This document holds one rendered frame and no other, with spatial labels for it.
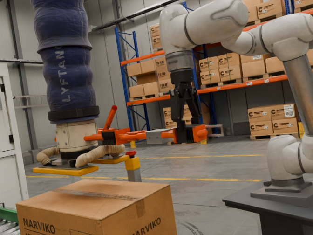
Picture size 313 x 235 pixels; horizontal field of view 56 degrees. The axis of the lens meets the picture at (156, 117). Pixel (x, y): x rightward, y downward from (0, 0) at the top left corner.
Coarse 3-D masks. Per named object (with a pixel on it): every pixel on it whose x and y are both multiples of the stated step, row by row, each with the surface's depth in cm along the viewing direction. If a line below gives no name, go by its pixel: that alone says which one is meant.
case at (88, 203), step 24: (48, 192) 147; (72, 192) 140; (96, 192) 133; (120, 192) 127; (144, 192) 122; (168, 192) 127; (24, 216) 131; (48, 216) 118; (72, 216) 108; (96, 216) 101; (120, 216) 105; (144, 216) 114; (168, 216) 126
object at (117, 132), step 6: (102, 132) 117; (108, 132) 115; (114, 132) 118; (120, 132) 115; (126, 132) 118; (102, 138) 118; (108, 138) 116; (114, 138) 114; (108, 144) 115; (114, 144) 113; (120, 144) 115
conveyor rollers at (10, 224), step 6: (0, 222) 239; (6, 222) 241; (12, 222) 236; (0, 228) 229; (6, 228) 224; (12, 228) 220; (18, 228) 222; (0, 234) 213; (6, 234) 214; (12, 234) 210; (18, 234) 212
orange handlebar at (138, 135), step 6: (132, 132) 110; (138, 132) 110; (144, 132) 111; (162, 132) 102; (168, 132) 100; (198, 132) 93; (204, 132) 93; (54, 138) 141; (84, 138) 127; (90, 138) 124; (96, 138) 122; (120, 138) 114; (126, 138) 112; (132, 138) 110; (138, 138) 108; (144, 138) 107
